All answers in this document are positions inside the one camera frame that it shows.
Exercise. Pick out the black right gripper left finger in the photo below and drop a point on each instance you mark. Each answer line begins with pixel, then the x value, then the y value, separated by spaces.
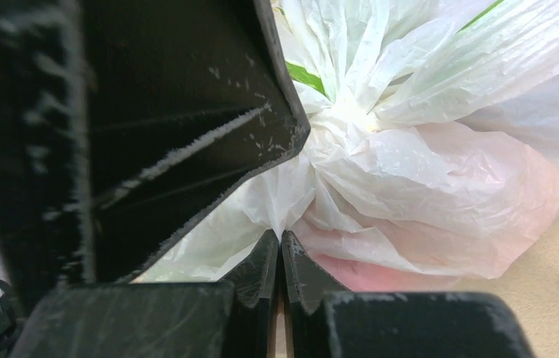
pixel 232 317

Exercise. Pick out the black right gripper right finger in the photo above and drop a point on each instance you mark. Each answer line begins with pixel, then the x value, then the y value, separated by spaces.
pixel 326 319

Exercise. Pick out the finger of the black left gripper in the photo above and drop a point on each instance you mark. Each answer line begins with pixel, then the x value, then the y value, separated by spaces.
pixel 124 123

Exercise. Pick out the white plastic bag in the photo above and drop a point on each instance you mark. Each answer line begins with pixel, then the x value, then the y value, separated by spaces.
pixel 433 152

